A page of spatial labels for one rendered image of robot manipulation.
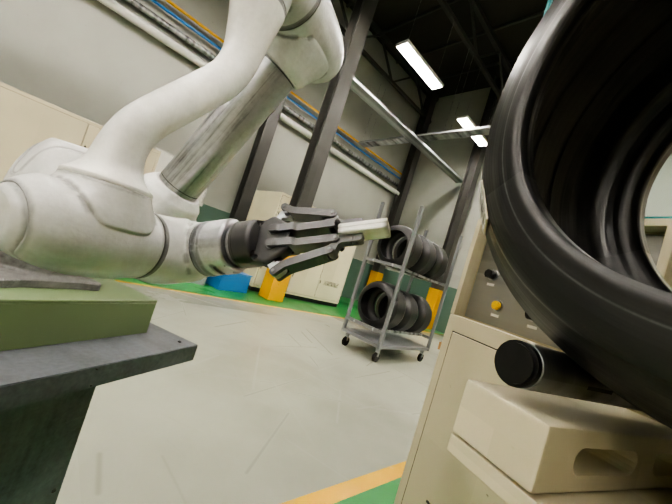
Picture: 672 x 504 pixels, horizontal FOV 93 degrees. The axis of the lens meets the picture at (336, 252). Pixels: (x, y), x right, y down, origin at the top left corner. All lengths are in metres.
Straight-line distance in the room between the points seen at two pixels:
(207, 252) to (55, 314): 0.33
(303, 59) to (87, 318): 0.69
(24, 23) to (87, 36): 0.82
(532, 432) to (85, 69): 8.03
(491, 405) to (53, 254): 0.47
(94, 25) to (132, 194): 7.87
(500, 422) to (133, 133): 0.52
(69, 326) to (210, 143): 0.46
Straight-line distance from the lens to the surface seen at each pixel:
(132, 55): 8.27
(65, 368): 0.69
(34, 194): 0.44
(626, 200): 0.69
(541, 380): 0.36
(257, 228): 0.51
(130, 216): 0.46
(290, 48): 0.81
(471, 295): 1.29
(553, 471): 0.38
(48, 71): 8.00
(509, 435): 0.37
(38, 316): 0.74
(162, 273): 0.53
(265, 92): 0.82
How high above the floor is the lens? 0.94
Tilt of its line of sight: 2 degrees up
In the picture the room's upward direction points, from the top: 18 degrees clockwise
